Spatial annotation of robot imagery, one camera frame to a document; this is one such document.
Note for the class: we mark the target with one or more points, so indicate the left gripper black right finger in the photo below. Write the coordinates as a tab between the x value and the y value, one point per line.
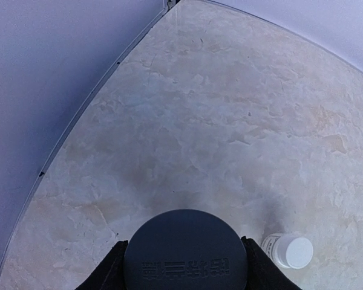
262	273

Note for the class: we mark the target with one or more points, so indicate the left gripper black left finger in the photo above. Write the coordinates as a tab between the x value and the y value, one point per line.
108	275

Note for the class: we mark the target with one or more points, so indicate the small white pill bottle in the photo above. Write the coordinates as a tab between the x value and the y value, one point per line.
288	251

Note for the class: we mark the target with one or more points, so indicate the orange pill bottle grey cap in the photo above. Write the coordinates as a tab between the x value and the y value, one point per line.
185	249

